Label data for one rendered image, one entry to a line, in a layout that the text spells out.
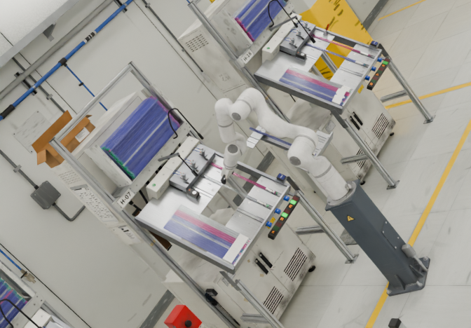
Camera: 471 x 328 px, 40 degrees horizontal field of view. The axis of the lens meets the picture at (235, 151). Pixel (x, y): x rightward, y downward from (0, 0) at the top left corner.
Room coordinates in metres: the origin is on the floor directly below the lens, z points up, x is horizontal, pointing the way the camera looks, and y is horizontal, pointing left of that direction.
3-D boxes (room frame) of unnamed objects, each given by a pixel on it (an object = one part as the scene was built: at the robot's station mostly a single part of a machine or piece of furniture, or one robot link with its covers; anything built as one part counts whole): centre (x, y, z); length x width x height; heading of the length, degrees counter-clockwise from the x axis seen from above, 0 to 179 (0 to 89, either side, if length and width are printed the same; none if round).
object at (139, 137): (4.02, 0.40, 1.52); 0.51 x 0.13 x 0.27; 124
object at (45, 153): (4.21, 0.66, 1.82); 0.68 x 0.30 x 0.20; 124
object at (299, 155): (3.21, -0.27, 1.00); 0.19 x 0.12 x 0.24; 131
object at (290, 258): (4.09, 0.52, 0.31); 0.70 x 0.65 x 0.62; 124
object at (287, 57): (4.75, -0.80, 0.65); 1.01 x 0.73 x 1.29; 34
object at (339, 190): (3.23, -0.29, 0.79); 0.19 x 0.19 x 0.18
